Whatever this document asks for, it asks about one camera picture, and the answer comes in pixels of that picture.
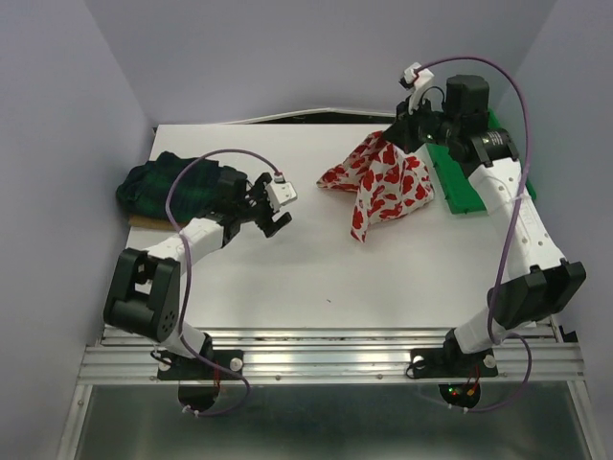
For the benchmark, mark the green plastic bin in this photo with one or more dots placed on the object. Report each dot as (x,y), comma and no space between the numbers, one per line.
(460,182)

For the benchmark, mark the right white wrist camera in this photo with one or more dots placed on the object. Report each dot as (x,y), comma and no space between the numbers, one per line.
(416,81)

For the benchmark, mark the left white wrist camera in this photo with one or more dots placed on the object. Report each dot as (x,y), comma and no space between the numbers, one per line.
(280,192)

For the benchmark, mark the red poppy floral skirt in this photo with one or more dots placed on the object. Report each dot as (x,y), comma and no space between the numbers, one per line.
(388,184)

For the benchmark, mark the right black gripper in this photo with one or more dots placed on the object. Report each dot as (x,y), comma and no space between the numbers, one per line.
(400,131)

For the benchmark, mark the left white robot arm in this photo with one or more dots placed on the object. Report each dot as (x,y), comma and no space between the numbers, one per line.
(144,297)

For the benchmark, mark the dark green plaid skirt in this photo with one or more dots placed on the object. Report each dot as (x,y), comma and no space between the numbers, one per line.
(193,187)

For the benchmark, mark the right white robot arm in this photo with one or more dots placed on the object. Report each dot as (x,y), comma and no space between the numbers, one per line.
(534,279)

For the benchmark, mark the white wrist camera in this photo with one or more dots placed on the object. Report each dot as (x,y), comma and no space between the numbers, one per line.
(280,192)
(416,81)

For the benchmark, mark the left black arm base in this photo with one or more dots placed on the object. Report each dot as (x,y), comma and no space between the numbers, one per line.
(200,379)

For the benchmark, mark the aluminium mounting rail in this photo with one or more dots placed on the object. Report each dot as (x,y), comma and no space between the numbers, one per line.
(318,356)

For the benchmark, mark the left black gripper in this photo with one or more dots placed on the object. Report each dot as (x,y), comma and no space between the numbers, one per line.
(270,226)

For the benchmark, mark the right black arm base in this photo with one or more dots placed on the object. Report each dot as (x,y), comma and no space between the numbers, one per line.
(460,374)

